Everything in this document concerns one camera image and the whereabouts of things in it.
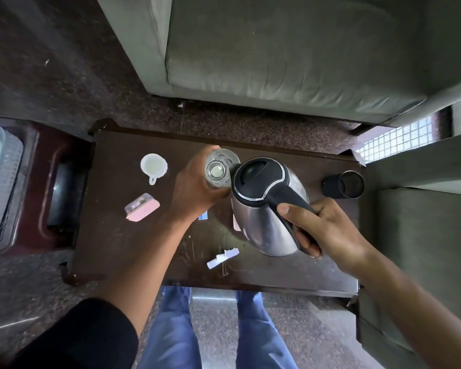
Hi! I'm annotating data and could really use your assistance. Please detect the person's left hand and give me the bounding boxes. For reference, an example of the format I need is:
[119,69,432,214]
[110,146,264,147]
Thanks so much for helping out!
[171,145,231,223]

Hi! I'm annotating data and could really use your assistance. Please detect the person's right hand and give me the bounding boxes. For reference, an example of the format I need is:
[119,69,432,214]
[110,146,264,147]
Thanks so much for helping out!
[277,198,373,275]

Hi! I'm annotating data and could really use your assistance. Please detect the clear drinking glass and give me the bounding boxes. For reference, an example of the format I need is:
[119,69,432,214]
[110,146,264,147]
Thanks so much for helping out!
[204,148,241,189]

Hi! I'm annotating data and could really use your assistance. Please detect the steel electric kettle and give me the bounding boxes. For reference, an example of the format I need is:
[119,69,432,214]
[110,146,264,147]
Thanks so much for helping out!
[229,157,323,258]

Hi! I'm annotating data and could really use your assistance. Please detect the person's right forearm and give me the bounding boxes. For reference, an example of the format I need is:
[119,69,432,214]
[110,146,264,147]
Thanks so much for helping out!
[348,250,461,369]

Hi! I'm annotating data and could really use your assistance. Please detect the person's left forearm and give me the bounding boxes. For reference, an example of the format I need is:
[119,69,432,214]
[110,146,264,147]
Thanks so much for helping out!
[85,209,200,339]

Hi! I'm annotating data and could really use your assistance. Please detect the black steel tumbler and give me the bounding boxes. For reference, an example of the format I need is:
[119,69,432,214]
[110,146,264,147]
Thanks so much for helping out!
[321,170,365,199]

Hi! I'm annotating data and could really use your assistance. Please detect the white measuring cup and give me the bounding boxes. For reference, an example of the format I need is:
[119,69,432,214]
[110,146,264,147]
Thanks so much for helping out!
[140,153,168,186]

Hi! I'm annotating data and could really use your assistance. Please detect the white torn wrapper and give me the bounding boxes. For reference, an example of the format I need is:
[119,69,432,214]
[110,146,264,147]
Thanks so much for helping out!
[207,248,240,270]

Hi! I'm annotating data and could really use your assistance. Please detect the pink small box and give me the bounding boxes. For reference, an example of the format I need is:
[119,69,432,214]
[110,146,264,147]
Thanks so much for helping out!
[125,193,161,222]

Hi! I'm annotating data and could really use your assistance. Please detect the dark wooden coffee table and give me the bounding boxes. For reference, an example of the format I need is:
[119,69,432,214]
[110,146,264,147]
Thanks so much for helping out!
[60,119,367,304]

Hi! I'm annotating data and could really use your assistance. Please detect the grey-green armchair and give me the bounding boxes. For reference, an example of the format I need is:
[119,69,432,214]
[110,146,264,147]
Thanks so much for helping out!
[355,130,461,369]

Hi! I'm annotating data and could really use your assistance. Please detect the person's blue jeans legs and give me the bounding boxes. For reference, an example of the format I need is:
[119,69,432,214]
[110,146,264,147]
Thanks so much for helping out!
[137,286,298,369]

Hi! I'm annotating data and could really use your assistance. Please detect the grey-green sofa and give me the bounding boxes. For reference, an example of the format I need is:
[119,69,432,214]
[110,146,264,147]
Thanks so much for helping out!
[95,0,461,128]

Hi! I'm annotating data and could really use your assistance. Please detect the dark wooden side chair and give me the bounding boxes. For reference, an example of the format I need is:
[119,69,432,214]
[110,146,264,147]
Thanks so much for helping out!
[0,116,97,258]

